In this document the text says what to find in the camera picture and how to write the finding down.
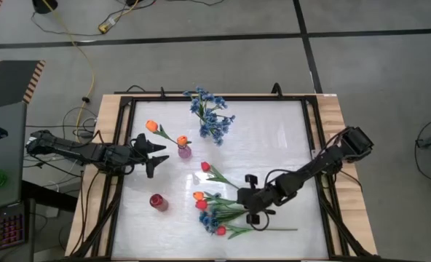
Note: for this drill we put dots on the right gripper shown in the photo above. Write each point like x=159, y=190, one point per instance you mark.
x=255, y=200

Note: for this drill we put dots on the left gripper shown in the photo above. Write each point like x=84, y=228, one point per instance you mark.
x=121, y=158

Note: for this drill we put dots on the orange artificial tulip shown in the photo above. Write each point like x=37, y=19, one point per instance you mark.
x=182, y=140
x=198, y=195
x=151, y=126

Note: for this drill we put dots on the red artificial tulip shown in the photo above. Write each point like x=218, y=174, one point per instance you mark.
x=221, y=230
x=201, y=205
x=205, y=166

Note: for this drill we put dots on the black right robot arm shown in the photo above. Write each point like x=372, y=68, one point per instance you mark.
x=321, y=163

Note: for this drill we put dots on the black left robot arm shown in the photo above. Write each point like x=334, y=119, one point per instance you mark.
x=77, y=151

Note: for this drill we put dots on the pink glass vase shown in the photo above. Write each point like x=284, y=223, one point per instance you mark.
x=185, y=153

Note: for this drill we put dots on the red ribbed glass vase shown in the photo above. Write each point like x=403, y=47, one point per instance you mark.
x=159, y=202

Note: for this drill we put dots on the grey desk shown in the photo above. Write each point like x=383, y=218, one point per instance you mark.
x=13, y=163

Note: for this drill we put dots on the large black striped-edge mat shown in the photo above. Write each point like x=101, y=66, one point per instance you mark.
x=8, y=82

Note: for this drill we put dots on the backlit keyboard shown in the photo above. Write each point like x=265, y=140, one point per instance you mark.
x=4, y=229

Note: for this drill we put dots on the black round floor object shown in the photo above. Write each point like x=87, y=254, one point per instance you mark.
x=44, y=5

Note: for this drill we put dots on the black table frame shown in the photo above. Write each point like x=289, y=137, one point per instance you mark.
x=259, y=97

